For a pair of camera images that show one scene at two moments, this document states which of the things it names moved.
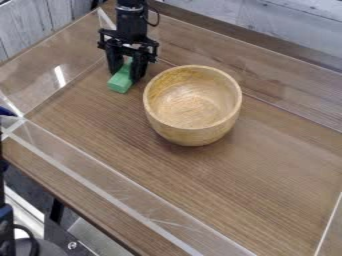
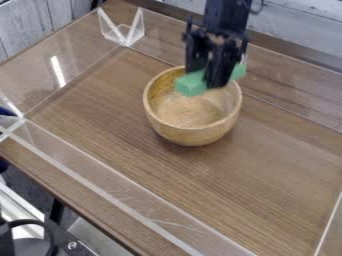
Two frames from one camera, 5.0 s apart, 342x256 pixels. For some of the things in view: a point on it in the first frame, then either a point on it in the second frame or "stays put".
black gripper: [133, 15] → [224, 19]
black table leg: [56, 211] stays put
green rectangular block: [120, 80] → [191, 83]
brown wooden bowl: [192, 101] stays put
